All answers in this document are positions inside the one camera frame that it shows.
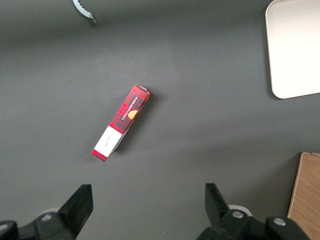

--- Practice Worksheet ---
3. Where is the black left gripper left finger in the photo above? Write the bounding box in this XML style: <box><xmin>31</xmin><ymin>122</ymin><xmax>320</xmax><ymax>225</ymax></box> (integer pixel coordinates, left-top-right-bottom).
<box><xmin>0</xmin><ymin>184</ymin><xmax>94</xmax><ymax>240</ymax></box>

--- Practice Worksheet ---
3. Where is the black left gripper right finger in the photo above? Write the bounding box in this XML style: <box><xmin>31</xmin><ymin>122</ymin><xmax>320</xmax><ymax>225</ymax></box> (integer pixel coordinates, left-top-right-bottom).
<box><xmin>194</xmin><ymin>183</ymin><xmax>310</xmax><ymax>240</ymax></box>

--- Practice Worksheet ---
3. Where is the cream rectangular tray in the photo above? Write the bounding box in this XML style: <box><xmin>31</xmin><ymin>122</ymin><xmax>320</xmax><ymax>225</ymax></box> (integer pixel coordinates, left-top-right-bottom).
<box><xmin>264</xmin><ymin>0</ymin><xmax>320</xmax><ymax>100</ymax></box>

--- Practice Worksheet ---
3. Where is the wooden two-drawer cabinet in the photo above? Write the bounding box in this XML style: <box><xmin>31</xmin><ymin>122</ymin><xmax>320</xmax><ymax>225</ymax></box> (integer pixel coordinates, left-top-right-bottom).
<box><xmin>286</xmin><ymin>151</ymin><xmax>320</xmax><ymax>240</ymax></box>

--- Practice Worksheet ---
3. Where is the white serrated plastic tool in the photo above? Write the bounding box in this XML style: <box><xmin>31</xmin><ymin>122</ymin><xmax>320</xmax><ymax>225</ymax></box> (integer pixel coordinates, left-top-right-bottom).
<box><xmin>72</xmin><ymin>0</ymin><xmax>98</xmax><ymax>26</ymax></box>

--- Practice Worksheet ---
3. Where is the red plaid shortbread box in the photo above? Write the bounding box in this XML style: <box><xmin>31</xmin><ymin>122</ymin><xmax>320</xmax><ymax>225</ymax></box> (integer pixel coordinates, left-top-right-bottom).
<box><xmin>90</xmin><ymin>84</ymin><xmax>153</xmax><ymax>163</ymax></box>

